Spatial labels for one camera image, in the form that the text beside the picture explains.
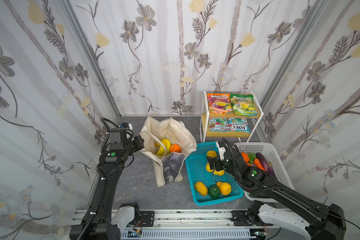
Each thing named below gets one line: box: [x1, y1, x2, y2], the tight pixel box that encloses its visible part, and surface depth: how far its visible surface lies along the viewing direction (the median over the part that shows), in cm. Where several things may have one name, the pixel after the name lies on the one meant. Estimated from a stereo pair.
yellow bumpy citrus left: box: [194, 181, 208, 196], surface depth 82 cm
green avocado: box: [208, 184, 221, 199], surface depth 80 cm
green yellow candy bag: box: [230, 94, 258, 117], surface depth 78 cm
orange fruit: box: [169, 144, 181, 153], surface depth 90 cm
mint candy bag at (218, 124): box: [209, 117, 229, 132], surface depth 92 cm
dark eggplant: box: [256, 152, 277, 179], surface depth 91 cm
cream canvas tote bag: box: [139, 116, 197, 187], surface depth 84 cm
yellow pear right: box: [217, 181, 232, 196], surface depth 81 cm
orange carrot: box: [253, 158, 266, 172], surface depth 93 cm
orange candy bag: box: [206, 93, 233, 115], surface depth 79 cm
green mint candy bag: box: [228, 117, 251, 133], surface depth 93 cm
